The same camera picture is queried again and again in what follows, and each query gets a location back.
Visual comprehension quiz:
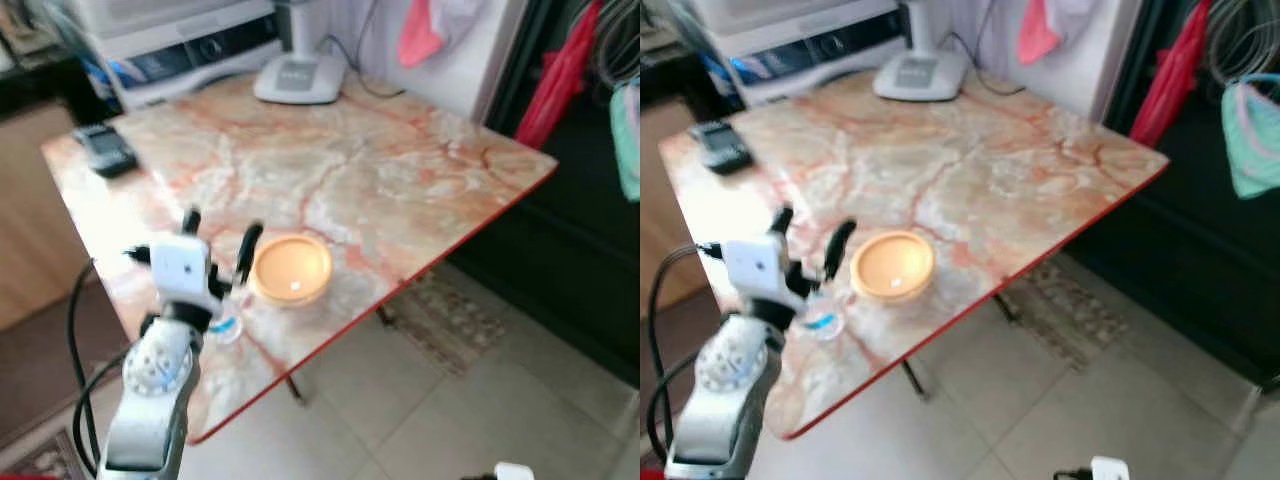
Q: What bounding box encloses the teal hanging cloth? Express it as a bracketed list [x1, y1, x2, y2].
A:
[1219, 74, 1280, 201]
[609, 78, 641, 204]

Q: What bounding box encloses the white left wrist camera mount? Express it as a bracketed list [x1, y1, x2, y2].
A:
[148, 234, 213, 302]
[721, 236, 793, 302]

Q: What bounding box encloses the white hanging cloth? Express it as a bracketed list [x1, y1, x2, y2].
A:
[438, 0, 488, 53]
[1058, 0, 1103, 43]

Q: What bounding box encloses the pink hanging cloth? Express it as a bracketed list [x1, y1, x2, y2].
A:
[1017, 0, 1067, 67]
[397, 0, 447, 70]

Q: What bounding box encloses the coiled grey wire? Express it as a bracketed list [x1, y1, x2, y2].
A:
[594, 0, 641, 89]
[1204, 0, 1280, 89]

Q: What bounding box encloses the black handheld device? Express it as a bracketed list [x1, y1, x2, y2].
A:
[73, 123, 140, 180]
[689, 119, 754, 177]

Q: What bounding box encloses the light wooden cabinet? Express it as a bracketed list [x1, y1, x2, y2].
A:
[0, 100, 93, 333]
[640, 98, 704, 313]

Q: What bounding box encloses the white box appliance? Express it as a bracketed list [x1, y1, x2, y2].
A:
[690, 0, 913, 107]
[60, 0, 288, 112]

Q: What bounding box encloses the thin black power cable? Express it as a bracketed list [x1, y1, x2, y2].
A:
[318, 0, 408, 100]
[944, 28, 1028, 98]

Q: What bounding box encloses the dark black cabinet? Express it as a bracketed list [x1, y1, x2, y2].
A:
[447, 0, 641, 389]
[1063, 0, 1280, 389]

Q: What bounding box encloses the marble top red-edged table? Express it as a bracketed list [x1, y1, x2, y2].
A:
[657, 66, 1171, 442]
[40, 68, 559, 446]

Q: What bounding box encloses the dark patterned rug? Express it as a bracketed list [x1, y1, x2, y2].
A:
[0, 428, 93, 480]

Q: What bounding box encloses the brown patterned floor mat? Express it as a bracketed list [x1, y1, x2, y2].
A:
[998, 262, 1129, 373]
[384, 268, 508, 378]

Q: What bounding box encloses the orange round bowl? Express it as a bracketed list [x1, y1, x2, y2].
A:
[247, 232, 334, 309]
[849, 229, 938, 305]

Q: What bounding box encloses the white appliance stand base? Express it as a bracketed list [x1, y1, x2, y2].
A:
[872, 0, 970, 104]
[252, 0, 349, 107]

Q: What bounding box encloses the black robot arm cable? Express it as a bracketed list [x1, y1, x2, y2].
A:
[645, 241, 724, 469]
[66, 246, 151, 477]

